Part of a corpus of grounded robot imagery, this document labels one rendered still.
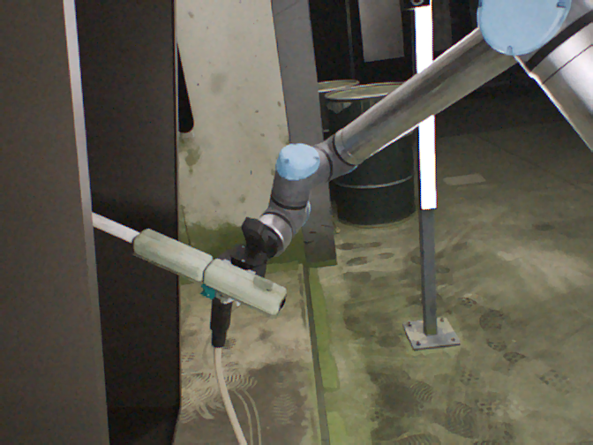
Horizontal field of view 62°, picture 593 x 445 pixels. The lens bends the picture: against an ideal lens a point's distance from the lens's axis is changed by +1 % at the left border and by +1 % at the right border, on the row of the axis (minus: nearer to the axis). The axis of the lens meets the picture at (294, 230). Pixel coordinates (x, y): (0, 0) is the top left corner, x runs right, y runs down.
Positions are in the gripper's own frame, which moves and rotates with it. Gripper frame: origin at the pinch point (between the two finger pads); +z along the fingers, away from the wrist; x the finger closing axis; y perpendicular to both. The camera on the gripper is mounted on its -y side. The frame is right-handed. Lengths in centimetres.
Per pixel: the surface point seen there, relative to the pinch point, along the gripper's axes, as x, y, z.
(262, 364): 7, 105, -63
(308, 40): 52, 9, -179
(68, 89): 2, -49, 29
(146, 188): 26.4, -4.5, -13.9
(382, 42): 102, 137, -651
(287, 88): 55, 33, -170
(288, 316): 9, 111, -99
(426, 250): -37, 52, -109
